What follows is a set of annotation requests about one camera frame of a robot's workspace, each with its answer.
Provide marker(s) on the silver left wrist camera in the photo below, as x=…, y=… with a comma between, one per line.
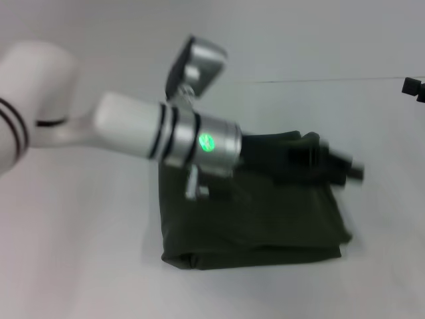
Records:
x=196, y=68

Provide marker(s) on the dark green t-shirt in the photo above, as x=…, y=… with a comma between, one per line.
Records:
x=252, y=226

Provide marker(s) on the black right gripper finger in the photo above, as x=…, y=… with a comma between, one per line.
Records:
x=413, y=88

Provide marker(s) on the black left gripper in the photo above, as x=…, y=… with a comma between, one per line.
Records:
x=282, y=156

